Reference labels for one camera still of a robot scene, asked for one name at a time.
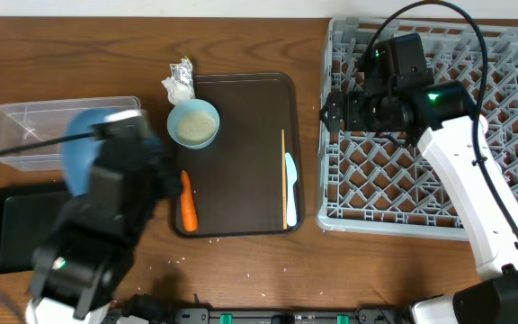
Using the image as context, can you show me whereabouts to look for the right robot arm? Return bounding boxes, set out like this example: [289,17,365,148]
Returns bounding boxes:
[320,33,518,323]

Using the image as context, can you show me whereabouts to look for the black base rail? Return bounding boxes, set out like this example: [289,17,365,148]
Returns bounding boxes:
[103,308,413,324]

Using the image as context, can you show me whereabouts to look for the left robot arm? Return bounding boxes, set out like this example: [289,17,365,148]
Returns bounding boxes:
[25,117,183,323]

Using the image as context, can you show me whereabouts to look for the light blue plastic spoon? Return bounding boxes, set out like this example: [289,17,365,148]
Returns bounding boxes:
[285,152,298,227]

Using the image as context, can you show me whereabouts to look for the dark blue plate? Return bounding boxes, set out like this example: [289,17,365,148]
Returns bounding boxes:
[60,108,116,196]

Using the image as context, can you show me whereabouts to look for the grey dishwasher rack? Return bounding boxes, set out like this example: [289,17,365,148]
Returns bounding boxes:
[317,18,518,240]

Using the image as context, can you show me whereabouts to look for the light blue rice bowl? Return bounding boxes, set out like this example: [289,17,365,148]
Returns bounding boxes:
[166,99,220,149]

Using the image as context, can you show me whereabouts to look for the white paper napkin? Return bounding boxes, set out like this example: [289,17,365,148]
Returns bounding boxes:
[161,76,195,106]

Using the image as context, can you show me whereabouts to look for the orange carrot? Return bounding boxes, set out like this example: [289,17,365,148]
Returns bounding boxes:
[180,170,199,232]

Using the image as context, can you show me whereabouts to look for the clear plastic bin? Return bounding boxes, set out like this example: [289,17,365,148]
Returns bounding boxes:
[0,96,140,172]

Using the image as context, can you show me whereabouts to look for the dark brown serving tray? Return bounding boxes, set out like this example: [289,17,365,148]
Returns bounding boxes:
[169,73,301,239]

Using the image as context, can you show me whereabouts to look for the black plastic bin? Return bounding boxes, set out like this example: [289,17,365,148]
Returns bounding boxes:
[0,182,71,275]

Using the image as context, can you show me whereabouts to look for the wooden chopstick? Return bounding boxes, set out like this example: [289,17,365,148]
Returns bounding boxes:
[281,129,288,230]

